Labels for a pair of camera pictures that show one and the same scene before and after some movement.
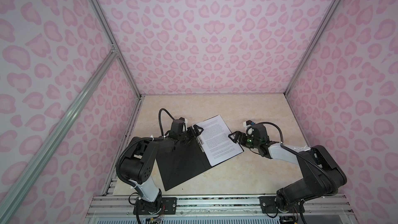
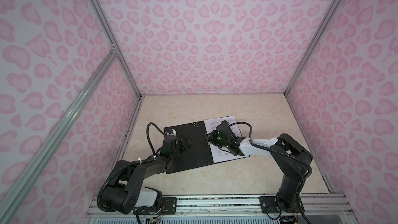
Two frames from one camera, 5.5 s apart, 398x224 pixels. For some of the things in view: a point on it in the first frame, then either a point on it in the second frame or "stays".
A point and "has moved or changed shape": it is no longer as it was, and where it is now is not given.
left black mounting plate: x=168 y=206 stays
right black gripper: x=238 y=134 → x=211 y=138
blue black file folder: x=185 y=159 has moved or changed shape
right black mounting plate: x=268 y=205 stays
